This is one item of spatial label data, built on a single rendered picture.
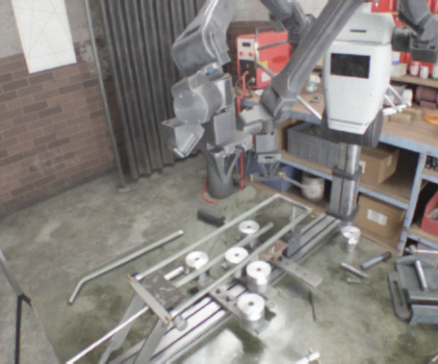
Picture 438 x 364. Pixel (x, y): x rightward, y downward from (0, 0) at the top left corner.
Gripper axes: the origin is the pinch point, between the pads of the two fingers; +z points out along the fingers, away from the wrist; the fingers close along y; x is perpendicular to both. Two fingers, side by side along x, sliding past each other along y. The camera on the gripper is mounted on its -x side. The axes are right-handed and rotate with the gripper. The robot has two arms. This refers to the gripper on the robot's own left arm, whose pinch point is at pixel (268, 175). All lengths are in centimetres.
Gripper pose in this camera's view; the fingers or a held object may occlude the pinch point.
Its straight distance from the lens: 100.7
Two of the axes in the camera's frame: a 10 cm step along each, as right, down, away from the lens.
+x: 10.0, -0.5, -0.7
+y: -0.4, 4.9, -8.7
